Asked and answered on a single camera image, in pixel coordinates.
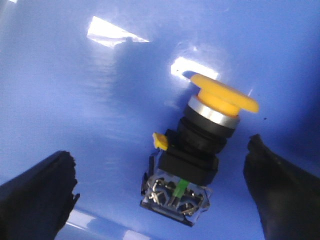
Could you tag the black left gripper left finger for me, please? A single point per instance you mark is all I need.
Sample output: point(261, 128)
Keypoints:
point(36, 204)

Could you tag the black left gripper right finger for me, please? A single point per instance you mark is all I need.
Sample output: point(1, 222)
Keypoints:
point(287, 197)

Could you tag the yellow mushroom push button switch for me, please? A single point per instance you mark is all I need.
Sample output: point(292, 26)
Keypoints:
point(177, 182)

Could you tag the blue plastic bin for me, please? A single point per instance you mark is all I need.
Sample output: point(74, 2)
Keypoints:
point(97, 77)

